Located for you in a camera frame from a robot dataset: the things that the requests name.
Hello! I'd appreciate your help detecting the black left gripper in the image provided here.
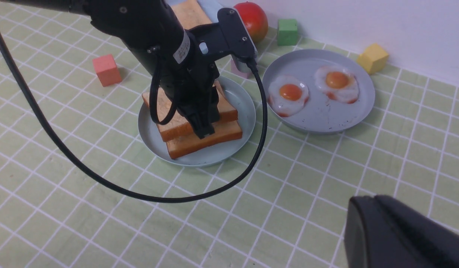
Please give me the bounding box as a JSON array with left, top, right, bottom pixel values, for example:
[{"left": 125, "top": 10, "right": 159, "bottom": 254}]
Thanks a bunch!
[{"left": 155, "top": 29, "right": 220, "bottom": 139}]

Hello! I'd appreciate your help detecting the right gripper own finger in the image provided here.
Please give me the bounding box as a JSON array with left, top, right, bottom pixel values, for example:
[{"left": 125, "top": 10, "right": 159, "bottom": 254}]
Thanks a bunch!
[{"left": 344, "top": 195, "right": 459, "bottom": 268}]

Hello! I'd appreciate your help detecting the toast slice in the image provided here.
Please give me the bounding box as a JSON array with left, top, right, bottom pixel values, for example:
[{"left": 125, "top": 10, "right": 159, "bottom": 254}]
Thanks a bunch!
[
  {"left": 157, "top": 81, "right": 238, "bottom": 142},
  {"left": 166, "top": 121, "right": 243, "bottom": 160},
  {"left": 170, "top": 0, "right": 212, "bottom": 29}
]

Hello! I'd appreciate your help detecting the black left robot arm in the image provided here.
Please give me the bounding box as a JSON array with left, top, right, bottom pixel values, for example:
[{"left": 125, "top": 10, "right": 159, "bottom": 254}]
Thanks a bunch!
[{"left": 9, "top": 0, "right": 228, "bottom": 139}]

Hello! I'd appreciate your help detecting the teal centre plate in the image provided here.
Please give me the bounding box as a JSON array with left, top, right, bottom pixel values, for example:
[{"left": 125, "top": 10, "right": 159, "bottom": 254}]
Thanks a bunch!
[{"left": 138, "top": 77, "right": 256, "bottom": 167}]

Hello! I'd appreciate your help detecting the pink cube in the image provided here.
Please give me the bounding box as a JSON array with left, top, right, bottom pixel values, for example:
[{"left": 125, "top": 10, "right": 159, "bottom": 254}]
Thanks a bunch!
[{"left": 231, "top": 59, "right": 252, "bottom": 79}]

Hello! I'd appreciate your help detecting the left fried egg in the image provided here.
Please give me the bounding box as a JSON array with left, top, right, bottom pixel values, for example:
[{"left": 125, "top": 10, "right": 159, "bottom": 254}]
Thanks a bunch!
[{"left": 267, "top": 75, "right": 310, "bottom": 118}]

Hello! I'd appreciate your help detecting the fried egg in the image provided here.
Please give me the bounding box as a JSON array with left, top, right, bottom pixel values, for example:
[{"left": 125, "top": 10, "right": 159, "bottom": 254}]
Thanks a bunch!
[
  {"left": 314, "top": 66, "right": 359, "bottom": 104},
  {"left": 267, "top": 75, "right": 310, "bottom": 118}
]

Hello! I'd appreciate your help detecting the green checked tablecloth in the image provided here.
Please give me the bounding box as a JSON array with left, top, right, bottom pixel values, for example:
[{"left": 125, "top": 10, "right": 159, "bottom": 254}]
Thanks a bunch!
[{"left": 0, "top": 3, "right": 459, "bottom": 268}]

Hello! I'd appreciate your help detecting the salmon red cube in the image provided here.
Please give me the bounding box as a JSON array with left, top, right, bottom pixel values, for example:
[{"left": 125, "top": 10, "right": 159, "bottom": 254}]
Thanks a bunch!
[{"left": 92, "top": 54, "right": 123, "bottom": 87}]

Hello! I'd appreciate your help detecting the red yellow apple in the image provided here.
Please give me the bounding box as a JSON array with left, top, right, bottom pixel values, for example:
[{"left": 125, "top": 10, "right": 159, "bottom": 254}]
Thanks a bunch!
[{"left": 234, "top": 1, "right": 269, "bottom": 44}]

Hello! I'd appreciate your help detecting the grey egg plate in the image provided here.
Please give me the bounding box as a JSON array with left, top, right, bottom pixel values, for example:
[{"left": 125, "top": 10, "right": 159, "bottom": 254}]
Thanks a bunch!
[{"left": 263, "top": 49, "right": 376, "bottom": 134}]

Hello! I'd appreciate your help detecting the green cube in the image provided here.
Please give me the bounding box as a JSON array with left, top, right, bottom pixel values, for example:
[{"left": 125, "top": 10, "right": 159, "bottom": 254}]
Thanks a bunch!
[{"left": 277, "top": 19, "right": 299, "bottom": 46}]

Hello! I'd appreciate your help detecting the back fried egg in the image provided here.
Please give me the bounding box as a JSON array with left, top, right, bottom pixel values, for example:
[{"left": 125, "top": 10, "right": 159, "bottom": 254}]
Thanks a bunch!
[{"left": 314, "top": 66, "right": 359, "bottom": 104}]

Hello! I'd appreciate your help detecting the yellow cube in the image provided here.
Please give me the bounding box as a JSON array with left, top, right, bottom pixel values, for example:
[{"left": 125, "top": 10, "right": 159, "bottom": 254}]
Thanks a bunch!
[{"left": 356, "top": 43, "right": 389, "bottom": 75}]

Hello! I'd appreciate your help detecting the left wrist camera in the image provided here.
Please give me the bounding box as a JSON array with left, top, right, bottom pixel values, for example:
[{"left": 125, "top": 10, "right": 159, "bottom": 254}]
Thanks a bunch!
[{"left": 190, "top": 7, "right": 258, "bottom": 64}]

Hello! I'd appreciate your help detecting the black left camera cable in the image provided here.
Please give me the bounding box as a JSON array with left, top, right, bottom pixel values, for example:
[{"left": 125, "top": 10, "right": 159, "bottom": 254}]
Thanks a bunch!
[{"left": 0, "top": 13, "right": 269, "bottom": 204}]

